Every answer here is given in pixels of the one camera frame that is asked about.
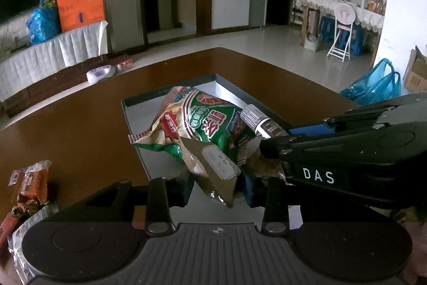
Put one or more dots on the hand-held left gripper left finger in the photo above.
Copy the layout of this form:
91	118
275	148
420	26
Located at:
186	188

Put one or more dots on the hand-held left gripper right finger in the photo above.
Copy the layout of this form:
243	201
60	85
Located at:
248	188

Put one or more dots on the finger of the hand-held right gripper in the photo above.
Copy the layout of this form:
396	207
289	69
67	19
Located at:
313	130
287	146

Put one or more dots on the black white stick packet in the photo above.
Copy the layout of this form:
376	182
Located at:
263	126

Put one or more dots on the tan snack packet white label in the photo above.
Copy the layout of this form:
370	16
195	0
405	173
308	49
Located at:
213	165

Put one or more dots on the green chip bag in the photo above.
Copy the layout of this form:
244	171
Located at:
200	118

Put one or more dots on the dark cardboard box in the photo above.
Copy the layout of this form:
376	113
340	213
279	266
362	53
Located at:
146	125

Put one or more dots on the orange square snack packet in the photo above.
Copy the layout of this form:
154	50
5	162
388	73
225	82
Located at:
31	181

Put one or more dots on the brown snack packet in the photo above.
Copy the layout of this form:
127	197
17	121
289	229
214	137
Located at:
263	166

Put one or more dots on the light blue plastic bag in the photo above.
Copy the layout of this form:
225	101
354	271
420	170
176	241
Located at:
373	85

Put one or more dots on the blue plastic stool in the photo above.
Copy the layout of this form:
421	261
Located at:
327	30
360	38

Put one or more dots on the brown cardboard carton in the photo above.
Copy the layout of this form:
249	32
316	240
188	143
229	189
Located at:
417	71

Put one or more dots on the white folding chair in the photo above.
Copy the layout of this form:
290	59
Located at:
345	15

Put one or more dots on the table with lace cloth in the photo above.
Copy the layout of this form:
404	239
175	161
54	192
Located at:
320	1

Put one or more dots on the red packet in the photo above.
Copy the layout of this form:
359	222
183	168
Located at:
126	63

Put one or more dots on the white purple bottle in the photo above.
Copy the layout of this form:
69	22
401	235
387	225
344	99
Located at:
100	74

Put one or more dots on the wooden kitchen counter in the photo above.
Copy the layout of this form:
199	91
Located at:
185	6

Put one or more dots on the silver snack packet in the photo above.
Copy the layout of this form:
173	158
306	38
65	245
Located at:
20	238

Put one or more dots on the long orange snack packet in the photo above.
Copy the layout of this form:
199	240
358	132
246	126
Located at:
10	225

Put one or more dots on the orange paper bag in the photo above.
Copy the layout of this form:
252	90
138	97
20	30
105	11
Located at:
80	5

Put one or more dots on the dark blue plastic bag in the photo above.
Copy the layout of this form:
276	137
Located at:
43	21

